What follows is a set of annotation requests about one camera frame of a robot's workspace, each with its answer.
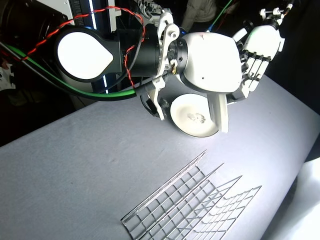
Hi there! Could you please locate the thick green cable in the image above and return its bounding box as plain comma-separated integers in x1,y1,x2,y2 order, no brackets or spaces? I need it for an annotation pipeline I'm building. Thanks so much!
3,43,138,102

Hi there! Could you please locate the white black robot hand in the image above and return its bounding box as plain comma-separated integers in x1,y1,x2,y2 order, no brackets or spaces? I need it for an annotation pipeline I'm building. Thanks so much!
231,19,286,100
177,31,250,105

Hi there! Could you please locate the silver wire dish rack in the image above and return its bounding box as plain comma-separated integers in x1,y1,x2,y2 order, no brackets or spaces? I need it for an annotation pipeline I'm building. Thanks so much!
120,149,263,240

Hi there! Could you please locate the red black twisted wire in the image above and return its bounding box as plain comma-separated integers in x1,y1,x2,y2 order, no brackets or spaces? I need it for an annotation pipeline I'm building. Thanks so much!
0,6,146,88

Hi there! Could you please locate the grey table cloth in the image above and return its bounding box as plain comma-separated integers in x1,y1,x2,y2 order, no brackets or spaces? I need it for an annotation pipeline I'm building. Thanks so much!
0,74,320,240

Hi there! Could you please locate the thin green cable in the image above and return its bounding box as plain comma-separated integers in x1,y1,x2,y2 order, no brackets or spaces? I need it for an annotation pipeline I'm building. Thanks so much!
208,0,235,32

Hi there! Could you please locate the spare white robot hand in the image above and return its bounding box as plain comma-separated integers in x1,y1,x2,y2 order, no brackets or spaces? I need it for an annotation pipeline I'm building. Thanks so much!
133,0,173,20

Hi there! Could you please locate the person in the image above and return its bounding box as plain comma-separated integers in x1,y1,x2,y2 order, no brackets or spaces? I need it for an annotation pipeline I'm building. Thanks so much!
181,0,219,32

